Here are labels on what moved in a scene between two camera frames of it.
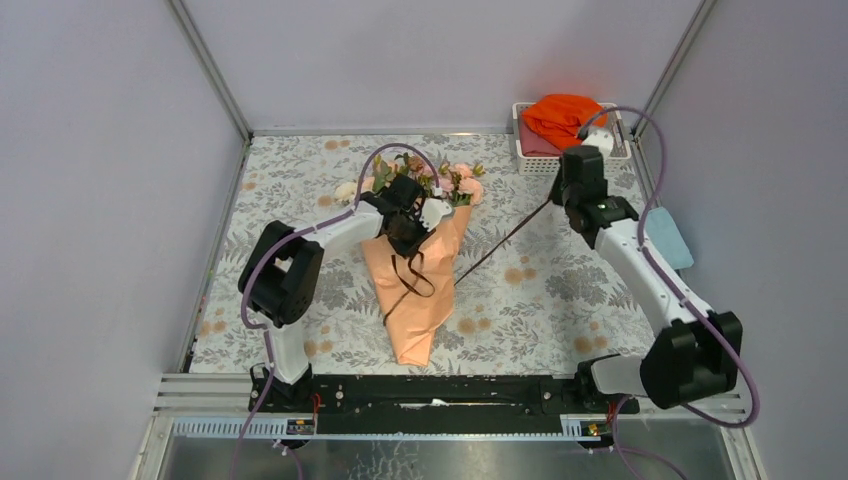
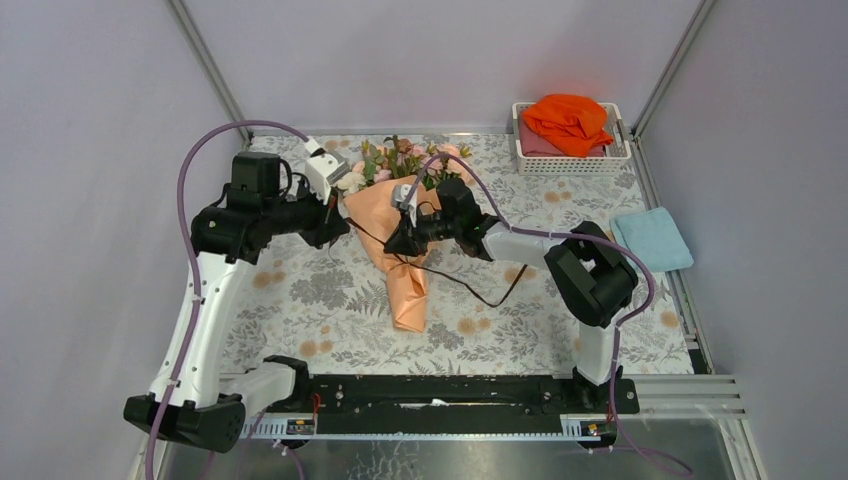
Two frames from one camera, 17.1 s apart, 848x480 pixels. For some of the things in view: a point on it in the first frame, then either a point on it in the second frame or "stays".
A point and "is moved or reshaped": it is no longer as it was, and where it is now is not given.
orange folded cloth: x=559 y=118 stays
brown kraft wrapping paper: x=417 y=293 is moved or reshaped
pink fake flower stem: x=461 y=184 is moved or reshaped
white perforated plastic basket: x=549 y=164 stays
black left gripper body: x=407 y=233 → x=302 y=213
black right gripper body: x=560 y=193 → x=430 y=228
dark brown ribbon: x=420 y=260 is moved or reshaped
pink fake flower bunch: x=404 y=165 is moved or reshaped
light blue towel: x=665 y=239 stays
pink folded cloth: x=533 y=143 stays
